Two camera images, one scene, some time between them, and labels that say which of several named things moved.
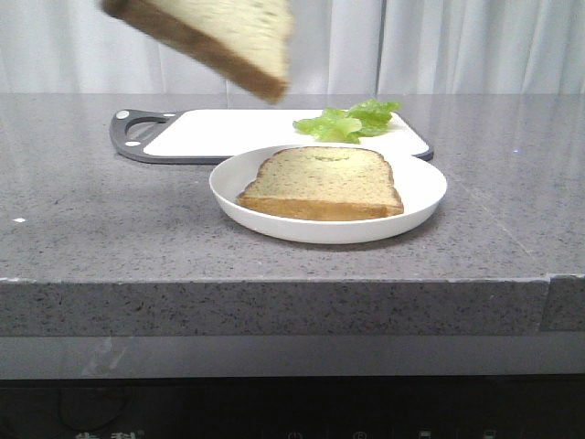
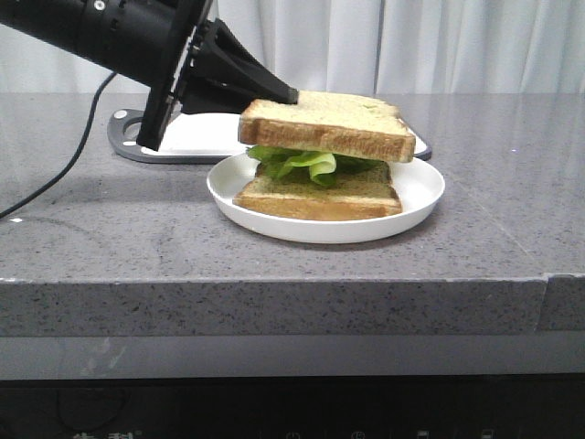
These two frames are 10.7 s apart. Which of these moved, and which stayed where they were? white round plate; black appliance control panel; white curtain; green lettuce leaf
Moved: green lettuce leaf
Stayed: black appliance control panel; white round plate; white curtain
